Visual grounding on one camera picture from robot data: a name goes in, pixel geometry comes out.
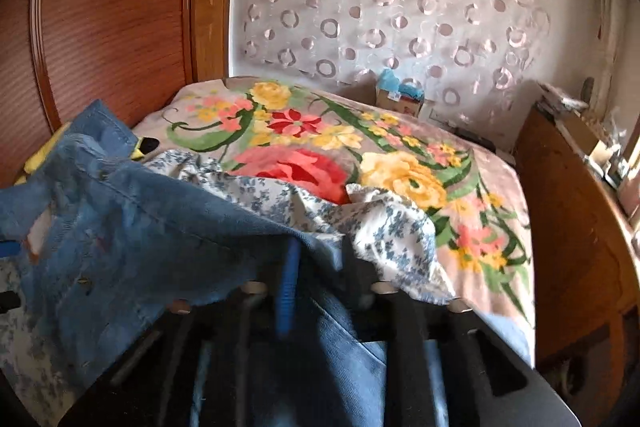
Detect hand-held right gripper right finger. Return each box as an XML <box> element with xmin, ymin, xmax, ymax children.
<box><xmin>344</xmin><ymin>241</ymin><xmax>577</xmax><ymax>427</ymax></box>

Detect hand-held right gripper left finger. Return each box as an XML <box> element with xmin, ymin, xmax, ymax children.
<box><xmin>57</xmin><ymin>239</ymin><xmax>306</xmax><ymax>427</ymax></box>

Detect blue denim pants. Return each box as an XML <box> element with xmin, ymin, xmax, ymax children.
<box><xmin>0</xmin><ymin>99</ymin><xmax>533</xmax><ymax>427</ymax></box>

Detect white blue floral bedsheet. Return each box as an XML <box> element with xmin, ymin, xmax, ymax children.
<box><xmin>0</xmin><ymin>149</ymin><xmax>456</xmax><ymax>413</ymax></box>

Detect colourful floral blanket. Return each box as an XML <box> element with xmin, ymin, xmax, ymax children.
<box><xmin>132</xmin><ymin>77</ymin><xmax>538</xmax><ymax>368</ymax></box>

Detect wooden dresser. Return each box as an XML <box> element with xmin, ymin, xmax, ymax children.
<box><xmin>515</xmin><ymin>107</ymin><xmax>640</xmax><ymax>388</ymax></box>

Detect small cardboard box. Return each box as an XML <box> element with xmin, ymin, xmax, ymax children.
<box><xmin>375</xmin><ymin>84</ymin><xmax>436</xmax><ymax>120</ymax></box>

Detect wooden headboard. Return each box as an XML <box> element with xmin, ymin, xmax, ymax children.
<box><xmin>0</xmin><ymin>0</ymin><xmax>241</xmax><ymax>190</ymax></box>

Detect pile of papers and boxes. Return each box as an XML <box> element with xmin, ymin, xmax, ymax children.
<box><xmin>537</xmin><ymin>79</ymin><xmax>640</xmax><ymax>208</ymax></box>

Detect white circle-patterned curtain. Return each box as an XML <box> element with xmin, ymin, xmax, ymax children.
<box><xmin>227</xmin><ymin>0</ymin><xmax>596</xmax><ymax>148</ymax></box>

